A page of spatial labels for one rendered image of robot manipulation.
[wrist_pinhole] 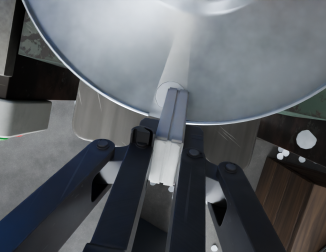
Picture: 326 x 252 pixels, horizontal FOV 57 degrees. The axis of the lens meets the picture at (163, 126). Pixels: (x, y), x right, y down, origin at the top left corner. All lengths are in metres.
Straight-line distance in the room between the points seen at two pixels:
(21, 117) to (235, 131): 0.32
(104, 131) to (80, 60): 0.06
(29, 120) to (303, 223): 0.59
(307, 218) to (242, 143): 0.54
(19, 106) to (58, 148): 0.66
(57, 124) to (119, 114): 0.86
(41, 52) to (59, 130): 0.71
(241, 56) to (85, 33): 0.12
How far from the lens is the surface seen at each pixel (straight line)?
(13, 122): 0.45
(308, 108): 0.39
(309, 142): 0.39
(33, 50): 0.41
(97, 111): 0.24
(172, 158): 0.16
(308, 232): 0.77
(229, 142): 0.23
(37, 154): 1.13
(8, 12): 0.43
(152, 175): 0.17
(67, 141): 1.08
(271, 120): 0.71
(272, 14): 0.24
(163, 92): 0.23
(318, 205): 0.76
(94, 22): 0.24
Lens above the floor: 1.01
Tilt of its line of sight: 85 degrees down
